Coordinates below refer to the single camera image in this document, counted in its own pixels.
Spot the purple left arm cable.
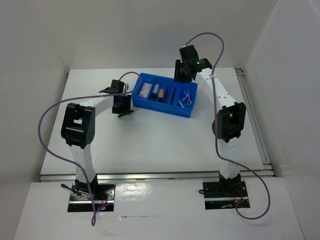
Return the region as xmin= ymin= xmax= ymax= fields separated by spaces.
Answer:
xmin=37 ymin=71 xmax=144 ymax=227

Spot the blue divided plastic bin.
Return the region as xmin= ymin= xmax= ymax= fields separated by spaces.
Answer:
xmin=131 ymin=73 xmax=198 ymax=118

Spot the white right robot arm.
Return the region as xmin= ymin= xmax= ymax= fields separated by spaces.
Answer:
xmin=174 ymin=45 xmax=246 ymax=197

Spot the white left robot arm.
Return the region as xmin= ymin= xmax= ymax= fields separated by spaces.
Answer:
xmin=61 ymin=80 xmax=131 ymax=200

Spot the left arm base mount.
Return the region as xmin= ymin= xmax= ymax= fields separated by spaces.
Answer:
xmin=61 ymin=181 xmax=116 ymax=213

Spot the aluminium front rail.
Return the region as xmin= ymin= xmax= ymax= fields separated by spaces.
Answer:
xmin=39 ymin=171 xmax=226 ymax=183

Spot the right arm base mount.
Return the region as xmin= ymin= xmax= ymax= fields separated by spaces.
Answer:
xmin=198 ymin=181 xmax=251 ymax=210

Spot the clear blush palette case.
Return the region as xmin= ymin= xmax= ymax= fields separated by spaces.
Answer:
xmin=138 ymin=82 xmax=153 ymax=99

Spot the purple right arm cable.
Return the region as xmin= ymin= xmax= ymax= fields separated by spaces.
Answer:
xmin=181 ymin=32 xmax=272 ymax=221

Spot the clear bottle black cap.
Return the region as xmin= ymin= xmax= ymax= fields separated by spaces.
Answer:
xmin=151 ymin=84 xmax=160 ymax=98

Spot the beige foundation bottle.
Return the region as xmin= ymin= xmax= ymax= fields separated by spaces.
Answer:
xmin=157 ymin=88 xmax=165 ymax=103

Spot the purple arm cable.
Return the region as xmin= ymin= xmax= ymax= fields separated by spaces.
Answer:
xmin=181 ymin=32 xmax=272 ymax=221
xmin=37 ymin=71 xmax=144 ymax=227

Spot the black makeup brush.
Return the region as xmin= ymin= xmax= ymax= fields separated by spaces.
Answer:
xmin=170 ymin=88 xmax=176 ymax=105

